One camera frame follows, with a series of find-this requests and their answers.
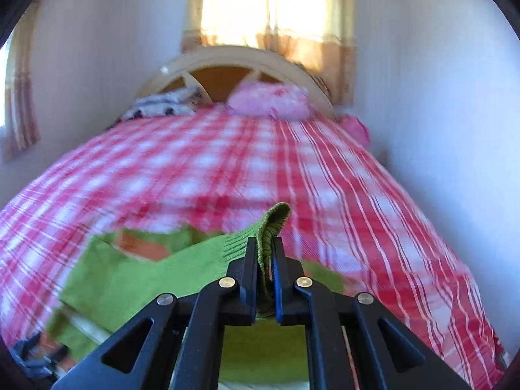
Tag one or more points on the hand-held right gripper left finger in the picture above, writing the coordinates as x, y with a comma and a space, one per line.
252, 280

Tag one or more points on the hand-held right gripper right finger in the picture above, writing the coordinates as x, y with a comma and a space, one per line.
278, 280

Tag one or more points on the green knit sweater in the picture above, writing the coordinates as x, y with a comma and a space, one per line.
134, 280

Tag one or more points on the red plaid blanket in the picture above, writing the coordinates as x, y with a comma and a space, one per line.
203, 162

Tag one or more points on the pink cloth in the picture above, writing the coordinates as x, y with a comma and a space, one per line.
357, 128

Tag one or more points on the pink pillow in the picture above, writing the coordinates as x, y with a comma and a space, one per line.
268, 99

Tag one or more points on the black and white patterned pillow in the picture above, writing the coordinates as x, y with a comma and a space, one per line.
162, 103

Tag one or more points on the cream wooden headboard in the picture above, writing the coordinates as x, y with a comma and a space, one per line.
227, 55

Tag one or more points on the beige side curtain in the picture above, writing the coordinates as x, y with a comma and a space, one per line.
22, 101

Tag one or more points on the window with wooden frame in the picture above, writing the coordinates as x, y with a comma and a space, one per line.
284, 12

